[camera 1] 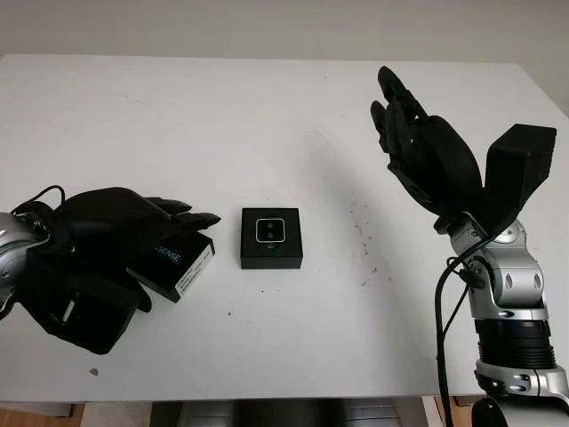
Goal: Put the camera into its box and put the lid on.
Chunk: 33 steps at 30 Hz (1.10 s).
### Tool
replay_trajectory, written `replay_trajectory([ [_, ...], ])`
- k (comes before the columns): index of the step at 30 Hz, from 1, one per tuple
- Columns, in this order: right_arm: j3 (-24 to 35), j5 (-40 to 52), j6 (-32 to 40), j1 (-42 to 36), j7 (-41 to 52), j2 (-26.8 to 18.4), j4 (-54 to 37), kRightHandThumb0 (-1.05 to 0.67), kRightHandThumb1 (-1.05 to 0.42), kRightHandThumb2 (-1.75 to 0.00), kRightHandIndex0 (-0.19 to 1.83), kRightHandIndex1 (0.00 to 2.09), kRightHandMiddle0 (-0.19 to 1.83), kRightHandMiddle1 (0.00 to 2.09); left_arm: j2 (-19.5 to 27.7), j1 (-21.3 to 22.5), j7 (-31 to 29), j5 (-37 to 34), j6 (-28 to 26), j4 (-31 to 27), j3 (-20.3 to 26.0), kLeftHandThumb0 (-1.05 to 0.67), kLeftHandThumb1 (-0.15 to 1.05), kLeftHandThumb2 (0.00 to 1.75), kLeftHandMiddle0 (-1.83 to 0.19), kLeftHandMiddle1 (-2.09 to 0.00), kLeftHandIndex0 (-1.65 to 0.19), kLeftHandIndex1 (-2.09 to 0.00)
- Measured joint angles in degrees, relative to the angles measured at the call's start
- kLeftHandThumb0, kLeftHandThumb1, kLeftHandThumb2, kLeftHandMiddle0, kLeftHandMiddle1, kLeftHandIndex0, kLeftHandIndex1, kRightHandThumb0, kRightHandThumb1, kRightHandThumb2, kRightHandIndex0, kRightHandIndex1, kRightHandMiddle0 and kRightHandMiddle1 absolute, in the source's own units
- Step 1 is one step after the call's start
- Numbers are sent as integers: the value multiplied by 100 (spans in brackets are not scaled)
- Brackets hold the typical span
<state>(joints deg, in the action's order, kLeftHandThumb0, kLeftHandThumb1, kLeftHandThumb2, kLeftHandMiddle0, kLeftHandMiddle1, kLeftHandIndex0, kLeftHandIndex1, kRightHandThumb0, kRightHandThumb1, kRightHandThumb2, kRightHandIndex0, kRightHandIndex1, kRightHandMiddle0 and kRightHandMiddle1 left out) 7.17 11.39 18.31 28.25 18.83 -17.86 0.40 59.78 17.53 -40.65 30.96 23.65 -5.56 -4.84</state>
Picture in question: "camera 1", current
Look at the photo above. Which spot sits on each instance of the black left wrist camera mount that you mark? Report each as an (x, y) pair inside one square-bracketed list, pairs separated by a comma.
[(84, 307)]

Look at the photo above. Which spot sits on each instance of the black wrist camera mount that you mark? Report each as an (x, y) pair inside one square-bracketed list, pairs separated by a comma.
[(515, 173), (84, 307)]

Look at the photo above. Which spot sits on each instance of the small silver depth camera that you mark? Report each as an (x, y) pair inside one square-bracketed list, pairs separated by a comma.
[(270, 230)]

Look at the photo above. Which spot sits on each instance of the black camera box base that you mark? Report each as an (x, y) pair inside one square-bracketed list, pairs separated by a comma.
[(271, 258)]

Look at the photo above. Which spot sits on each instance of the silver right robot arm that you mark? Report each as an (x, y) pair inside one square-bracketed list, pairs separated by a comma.
[(511, 311)]

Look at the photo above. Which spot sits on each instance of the black RealSense box lid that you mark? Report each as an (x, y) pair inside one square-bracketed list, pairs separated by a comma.
[(178, 262)]

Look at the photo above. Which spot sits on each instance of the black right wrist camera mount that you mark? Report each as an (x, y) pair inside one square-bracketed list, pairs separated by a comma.
[(515, 173)]

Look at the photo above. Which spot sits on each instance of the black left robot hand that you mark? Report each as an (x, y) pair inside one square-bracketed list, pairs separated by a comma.
[(102, 222)]

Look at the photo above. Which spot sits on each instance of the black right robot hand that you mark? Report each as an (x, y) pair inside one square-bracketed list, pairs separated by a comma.
[(431, 155)]

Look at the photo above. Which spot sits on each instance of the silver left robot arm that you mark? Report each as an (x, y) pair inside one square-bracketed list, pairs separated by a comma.
[(18, 262)]

